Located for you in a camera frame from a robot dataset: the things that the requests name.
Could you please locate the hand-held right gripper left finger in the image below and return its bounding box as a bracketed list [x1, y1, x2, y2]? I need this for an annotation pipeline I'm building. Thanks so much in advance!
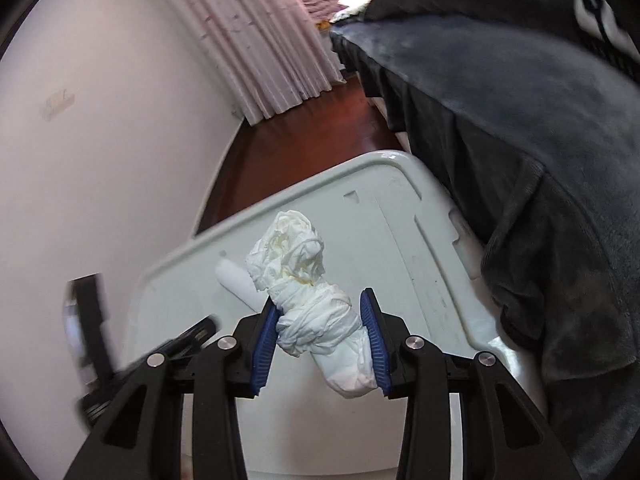
[62, 302, 282, 480]

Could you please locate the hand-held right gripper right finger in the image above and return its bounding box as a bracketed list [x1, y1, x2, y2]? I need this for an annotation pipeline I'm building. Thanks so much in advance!
[359, 287, 583, 480]

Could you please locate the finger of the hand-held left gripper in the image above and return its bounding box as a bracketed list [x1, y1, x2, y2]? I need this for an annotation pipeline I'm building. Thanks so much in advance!
[155, 314, 222, 361]
[67, 273, 118, 386]

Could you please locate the white knotted cloth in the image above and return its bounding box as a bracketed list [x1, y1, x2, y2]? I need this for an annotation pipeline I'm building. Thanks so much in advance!
[244, 209, 380, 401]

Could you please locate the white paper tube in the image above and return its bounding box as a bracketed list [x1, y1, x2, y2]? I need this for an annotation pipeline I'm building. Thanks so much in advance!
[215, 260, 267, 313]

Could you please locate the white plastic bin lid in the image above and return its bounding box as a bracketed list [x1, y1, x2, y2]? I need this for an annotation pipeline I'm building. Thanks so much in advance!
[120, 150, 551, 480]

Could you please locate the dark grey bed blanket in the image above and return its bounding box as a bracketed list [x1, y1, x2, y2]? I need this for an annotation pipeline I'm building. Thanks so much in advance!
[330, 10, 640, 480]

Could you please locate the pink dotted curtain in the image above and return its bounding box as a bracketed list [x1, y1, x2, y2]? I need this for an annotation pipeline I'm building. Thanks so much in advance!
[150, 0, 347, 127]

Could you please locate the folded pink blankets pile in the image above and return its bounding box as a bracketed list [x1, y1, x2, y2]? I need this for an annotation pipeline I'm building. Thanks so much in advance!
[297, 0, 352, 25]

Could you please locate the white wall switch plate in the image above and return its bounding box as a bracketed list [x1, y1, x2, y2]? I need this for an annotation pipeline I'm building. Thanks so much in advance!
[41, 88, 76, 122]

